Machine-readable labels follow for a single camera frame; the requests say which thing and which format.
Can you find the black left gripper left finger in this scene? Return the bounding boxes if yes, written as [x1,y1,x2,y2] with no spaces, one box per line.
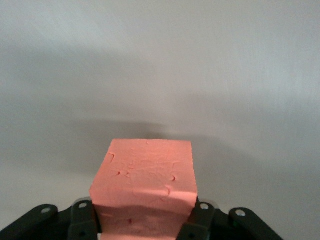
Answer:
[0,199,102,240]

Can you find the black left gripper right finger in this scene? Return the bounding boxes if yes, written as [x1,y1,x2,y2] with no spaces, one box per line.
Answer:
[176,199,283,240]

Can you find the orange foam block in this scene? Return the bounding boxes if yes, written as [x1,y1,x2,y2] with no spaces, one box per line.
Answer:
[88,138,199,240]

